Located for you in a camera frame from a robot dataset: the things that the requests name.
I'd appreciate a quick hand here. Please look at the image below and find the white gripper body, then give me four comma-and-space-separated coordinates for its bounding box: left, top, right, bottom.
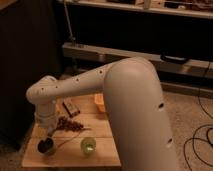
40, 116, 58, 136

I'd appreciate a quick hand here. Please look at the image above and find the metal cup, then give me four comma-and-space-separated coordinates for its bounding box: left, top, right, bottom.
37, 138, 55, 155

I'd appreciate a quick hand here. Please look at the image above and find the green plastic cup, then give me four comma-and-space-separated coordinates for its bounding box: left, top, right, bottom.
80, 137, 96, 155

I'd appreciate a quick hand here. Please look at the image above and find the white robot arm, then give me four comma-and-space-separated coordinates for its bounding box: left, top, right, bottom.
26, 57, 180, 171

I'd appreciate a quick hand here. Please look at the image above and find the bunch of dried grapes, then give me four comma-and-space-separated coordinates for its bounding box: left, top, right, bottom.
56, 117, 85, 132

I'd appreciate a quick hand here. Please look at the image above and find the brown rectangular box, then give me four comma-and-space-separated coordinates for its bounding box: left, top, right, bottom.
62, 98, 80, 118

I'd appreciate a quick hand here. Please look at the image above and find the thin wooden stick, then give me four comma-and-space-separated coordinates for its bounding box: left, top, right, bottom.
57, 132, 81, 148

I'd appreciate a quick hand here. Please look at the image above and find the yellow plastic bin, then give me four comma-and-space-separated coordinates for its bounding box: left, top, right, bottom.
94, 93, 106, 113

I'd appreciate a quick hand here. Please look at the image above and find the black floor cable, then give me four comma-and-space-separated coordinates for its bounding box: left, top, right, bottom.
183, 61, 213, 171

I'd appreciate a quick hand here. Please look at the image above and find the grey metal shelf rail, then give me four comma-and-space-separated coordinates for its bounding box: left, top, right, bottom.
62, 42, 213, 79

